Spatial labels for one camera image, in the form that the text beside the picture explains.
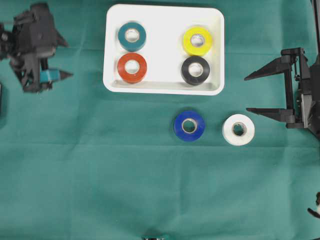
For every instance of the white tape roll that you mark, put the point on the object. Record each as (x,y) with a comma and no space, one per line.
(238,130)

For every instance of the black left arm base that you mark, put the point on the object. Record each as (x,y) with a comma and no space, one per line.
(1,94)

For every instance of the blue tape roll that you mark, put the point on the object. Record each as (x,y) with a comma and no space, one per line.
(189,126)

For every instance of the red tape roll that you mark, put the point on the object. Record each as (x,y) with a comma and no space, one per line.
(132,67)

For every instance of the black bottom camera mount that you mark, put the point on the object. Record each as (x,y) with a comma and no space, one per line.
(162,236)

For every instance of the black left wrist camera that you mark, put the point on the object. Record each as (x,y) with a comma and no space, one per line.
(34,29)

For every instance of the green table cloth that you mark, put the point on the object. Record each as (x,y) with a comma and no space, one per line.
(80,162)

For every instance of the white plastic case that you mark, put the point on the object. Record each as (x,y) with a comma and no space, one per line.
(163,49)

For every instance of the black tape roll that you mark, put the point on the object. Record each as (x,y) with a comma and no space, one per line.
(195,70)

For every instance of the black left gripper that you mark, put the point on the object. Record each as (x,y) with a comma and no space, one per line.
(27,67)

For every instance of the teal tape roll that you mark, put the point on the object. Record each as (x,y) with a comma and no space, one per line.
(132,36)

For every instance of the yellow tape roll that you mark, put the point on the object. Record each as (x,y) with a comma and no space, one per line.
(197,41)

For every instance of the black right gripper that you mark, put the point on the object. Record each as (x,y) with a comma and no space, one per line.
(309,93)

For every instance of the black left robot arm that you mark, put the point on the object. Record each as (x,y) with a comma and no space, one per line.
(8,44)

